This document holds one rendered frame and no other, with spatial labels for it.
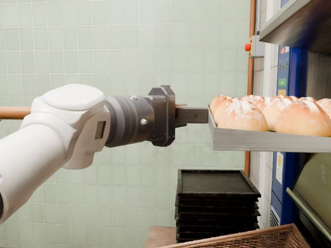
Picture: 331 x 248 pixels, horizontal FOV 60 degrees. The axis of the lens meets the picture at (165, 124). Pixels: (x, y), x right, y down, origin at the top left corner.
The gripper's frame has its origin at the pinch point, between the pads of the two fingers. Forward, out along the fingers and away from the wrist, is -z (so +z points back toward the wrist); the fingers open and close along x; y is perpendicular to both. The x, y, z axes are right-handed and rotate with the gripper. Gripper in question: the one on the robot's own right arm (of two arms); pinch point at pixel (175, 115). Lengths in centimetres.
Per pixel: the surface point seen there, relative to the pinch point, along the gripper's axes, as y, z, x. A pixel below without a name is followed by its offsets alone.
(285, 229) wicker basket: 11, -39, 37
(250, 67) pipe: -39, -116, -19
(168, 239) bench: -42, -45, 62
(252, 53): -24, -87, -23
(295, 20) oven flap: 18.9, -14.9, -19.0
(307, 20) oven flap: 21.3, -14.7, -18.6
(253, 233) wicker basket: 3, -33, 38
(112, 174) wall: -113, -68, 51
